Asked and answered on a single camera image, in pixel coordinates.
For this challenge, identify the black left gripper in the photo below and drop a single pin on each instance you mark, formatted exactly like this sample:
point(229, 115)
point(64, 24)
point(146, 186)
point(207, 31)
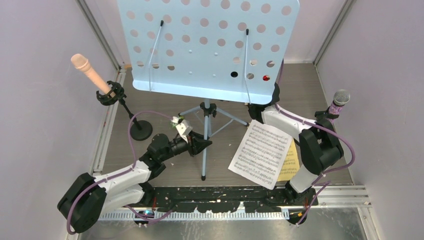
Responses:
point(198, 143)

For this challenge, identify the light blue music stand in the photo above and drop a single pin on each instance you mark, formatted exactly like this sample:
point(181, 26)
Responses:
point(227, 50)

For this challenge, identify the beige microphone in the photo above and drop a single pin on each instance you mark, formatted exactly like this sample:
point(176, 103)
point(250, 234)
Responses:
point(82, 64)

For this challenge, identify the purple glitter microphone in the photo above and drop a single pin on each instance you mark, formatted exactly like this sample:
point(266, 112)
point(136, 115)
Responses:
point(340, 99)

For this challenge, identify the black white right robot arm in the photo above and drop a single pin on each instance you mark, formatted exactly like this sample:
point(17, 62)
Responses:
point(319, 147)

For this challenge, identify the white sheet music page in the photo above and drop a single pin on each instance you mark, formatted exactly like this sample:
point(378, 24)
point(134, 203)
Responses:
point(261, 154)

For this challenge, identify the black right microphone stand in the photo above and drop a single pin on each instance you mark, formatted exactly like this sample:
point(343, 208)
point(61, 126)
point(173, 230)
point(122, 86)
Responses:
point(324, 115)

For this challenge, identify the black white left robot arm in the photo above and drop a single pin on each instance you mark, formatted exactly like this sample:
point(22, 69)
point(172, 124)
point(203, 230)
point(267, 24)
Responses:
point(89, 197)

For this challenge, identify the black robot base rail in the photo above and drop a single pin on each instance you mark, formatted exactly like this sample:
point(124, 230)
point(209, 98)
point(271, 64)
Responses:
point(224, 199)

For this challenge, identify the yellow sheet music page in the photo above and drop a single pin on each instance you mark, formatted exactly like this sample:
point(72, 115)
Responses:
point(291, 164)

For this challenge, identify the black microphone stand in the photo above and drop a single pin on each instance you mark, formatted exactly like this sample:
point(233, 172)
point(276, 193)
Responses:
point(139, 130)
point(324, 115)

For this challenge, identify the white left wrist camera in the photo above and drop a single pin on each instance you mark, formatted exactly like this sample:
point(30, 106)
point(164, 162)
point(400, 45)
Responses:
point(183, 128)

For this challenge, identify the black left microphone stand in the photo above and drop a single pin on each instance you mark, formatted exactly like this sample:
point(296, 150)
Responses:
point(139, 130)

